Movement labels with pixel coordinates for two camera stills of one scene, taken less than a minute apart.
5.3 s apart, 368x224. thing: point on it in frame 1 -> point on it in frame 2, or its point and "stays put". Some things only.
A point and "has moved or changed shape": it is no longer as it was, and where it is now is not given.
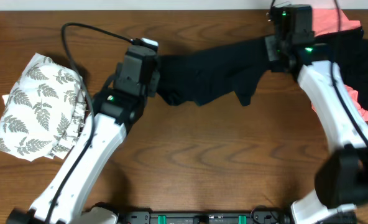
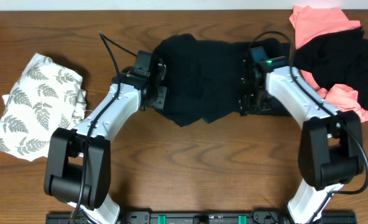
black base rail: x=147 y=216 stays put
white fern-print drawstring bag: x=44 y=113 stays put
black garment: x=191 y=78 has moved or changed shape
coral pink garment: x=324 y=22 stays put
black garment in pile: x=359 y=61 stays put
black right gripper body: x=276 y=46 -> x=255 y=101
